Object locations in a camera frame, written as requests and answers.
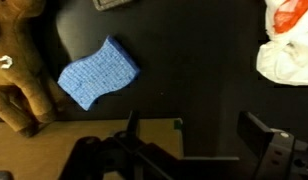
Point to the white bag orange print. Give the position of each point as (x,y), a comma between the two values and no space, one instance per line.
(287,56)

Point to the brown plush moose toy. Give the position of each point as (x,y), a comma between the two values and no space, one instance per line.
(17,66)

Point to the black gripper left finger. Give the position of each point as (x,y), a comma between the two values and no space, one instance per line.
(134,121)

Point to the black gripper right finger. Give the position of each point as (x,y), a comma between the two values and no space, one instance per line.
(257,131)

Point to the blue wavy sponge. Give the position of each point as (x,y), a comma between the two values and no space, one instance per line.
(97,73)

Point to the dark grey eraser block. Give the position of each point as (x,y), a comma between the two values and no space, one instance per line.
(110,4)

